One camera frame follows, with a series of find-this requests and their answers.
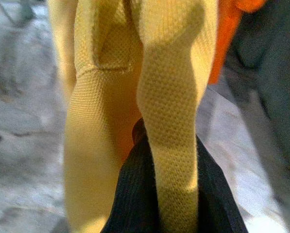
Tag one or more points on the white garment with blue stripes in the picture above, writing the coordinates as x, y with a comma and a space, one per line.
232, 145

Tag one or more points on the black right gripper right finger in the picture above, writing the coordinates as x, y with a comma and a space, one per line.
215, 194

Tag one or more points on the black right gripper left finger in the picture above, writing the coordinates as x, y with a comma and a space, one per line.
135, 189

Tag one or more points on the orange garment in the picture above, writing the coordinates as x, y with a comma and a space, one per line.
226, 36

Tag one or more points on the yellow garment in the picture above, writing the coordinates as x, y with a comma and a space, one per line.
106, 102

